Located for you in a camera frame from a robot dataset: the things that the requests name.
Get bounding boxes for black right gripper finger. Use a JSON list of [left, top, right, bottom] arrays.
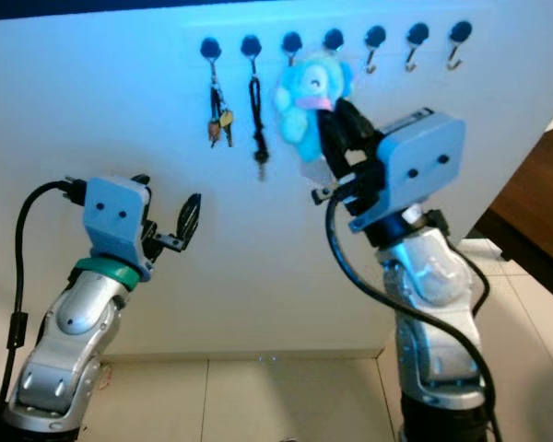
[[317, 106, 359, 183], [335, 99, 384, 158]]

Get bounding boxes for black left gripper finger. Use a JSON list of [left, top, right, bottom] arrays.
[[176, 192, 203, 246]]

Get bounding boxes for white keychain tag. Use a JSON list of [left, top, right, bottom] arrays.
[[299, 155, 335, 187]]

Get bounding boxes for blue plush toy keychain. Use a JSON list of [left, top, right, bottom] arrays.
[[273, 50, 355, 166]]

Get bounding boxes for black knob metal hook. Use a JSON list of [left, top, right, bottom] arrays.
[[240, 35, 264, 80], [199, 37, 222, 82], [445, 20, 474, 72], [403, 23, 430, 73], [363, 26, 388, 75], [281, 31, 305, 69], [322, 29, 346, 54]]

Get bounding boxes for bunch of metal keys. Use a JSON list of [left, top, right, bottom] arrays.
[[206, 76, 235, 149]]

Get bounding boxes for dark brown wooden furniture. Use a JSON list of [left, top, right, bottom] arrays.
[[474, 120, 553, 283]]

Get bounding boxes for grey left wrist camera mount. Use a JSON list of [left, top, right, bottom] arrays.
[[81, 176, 154, 283]]

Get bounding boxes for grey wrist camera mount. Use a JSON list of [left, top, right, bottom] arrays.
[[347, 108, 469, 234], [81, 176, 154, 283]]

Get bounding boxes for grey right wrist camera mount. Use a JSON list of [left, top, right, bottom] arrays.
[[347, 108, 469, 234]]

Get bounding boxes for key on black lanyard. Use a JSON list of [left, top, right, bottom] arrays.
[[246, 76, 269, 181]]

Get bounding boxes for white hook rail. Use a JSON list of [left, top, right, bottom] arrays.
[[182, 7, 496, 75]]

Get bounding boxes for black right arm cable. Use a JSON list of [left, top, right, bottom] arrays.
[[324, 193, 504, 442]]

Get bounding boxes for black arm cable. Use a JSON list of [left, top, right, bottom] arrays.
[[324, 193, 504, 442], [6, 179, 86, 411]]

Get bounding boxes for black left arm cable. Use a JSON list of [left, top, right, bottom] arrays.
[[6, 179, 86, 411]]

